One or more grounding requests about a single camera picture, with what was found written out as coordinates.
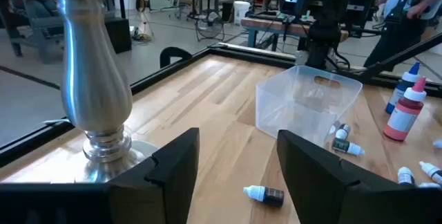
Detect white bucket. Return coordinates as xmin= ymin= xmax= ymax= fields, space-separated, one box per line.
xmin=233 ymin=0 xmax=251 ymax=26

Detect large blue food coloring bottle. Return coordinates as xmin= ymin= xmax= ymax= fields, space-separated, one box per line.
xmin=385 ymin=61 xmax=421 ymax=115

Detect wooden workbench blue legs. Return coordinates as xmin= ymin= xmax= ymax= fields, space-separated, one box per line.
xmin=240 ymin=17 xmax=349 ymax=52

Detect large red food coloring bottle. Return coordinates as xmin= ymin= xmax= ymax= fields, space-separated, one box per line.
xmin=383 ymin=76 xmax=427 ymax=142

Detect wooden bench table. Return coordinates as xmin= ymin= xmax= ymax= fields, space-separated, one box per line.
xmin=0 ymin=0 xmax=117 ymax=59

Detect dark green small dropper bottle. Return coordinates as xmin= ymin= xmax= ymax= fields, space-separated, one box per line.
xmin=331 ymin=137 xmax=366 ymax=157

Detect black aluminium table frame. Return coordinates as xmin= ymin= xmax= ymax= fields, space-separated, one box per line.
xmin=0 ymin=30 xmax=442 ymax=168

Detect silver table lamp white shade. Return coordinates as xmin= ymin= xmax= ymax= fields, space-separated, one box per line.
xmin=43 ymin=0 xmax=160 ymax=184

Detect black clamp handle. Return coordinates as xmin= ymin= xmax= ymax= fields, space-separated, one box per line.
xmin=159 ymin=46 xmax=193 ymax=69

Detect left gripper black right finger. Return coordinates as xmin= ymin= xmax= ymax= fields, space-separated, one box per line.
xmin=277 ymin=129 xmax=362 ymax=224

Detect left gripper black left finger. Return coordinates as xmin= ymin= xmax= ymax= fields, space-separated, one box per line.
xmin=108 ymin=128 xmax=200 ymax=224

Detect clear plastic bin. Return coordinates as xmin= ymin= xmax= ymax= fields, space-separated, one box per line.
xmin=255 ymin=65 xmax=363 ymax=148

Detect black box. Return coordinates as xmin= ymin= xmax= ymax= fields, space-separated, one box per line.
xmin=103 ymin=16 xmax=133 ymax=54

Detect black floor fan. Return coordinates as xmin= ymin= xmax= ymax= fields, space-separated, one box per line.
xmin=195 ymin=11 xmax=225 ymax=42

